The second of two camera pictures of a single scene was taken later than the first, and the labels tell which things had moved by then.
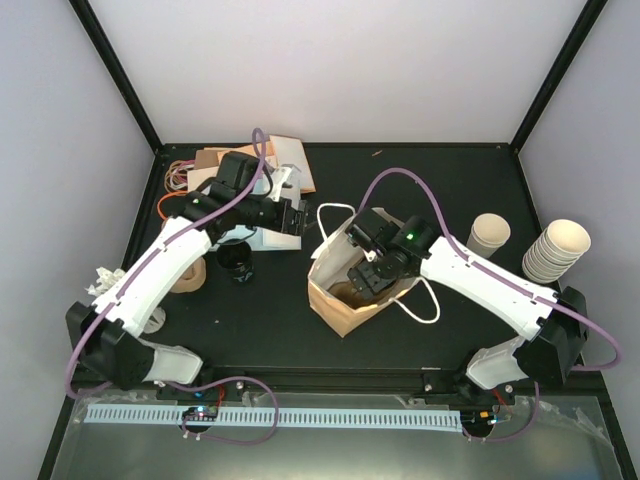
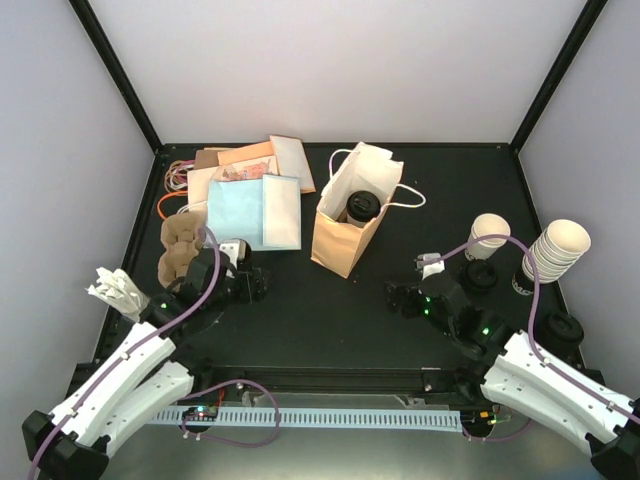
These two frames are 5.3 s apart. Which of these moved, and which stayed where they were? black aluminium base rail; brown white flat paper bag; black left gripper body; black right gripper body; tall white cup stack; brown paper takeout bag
Moved: brown paper takeout bag; black left gripper body; black right gripper body
Stayed: tall white cup stack; black aluminium base rail; brown white flat paper bag
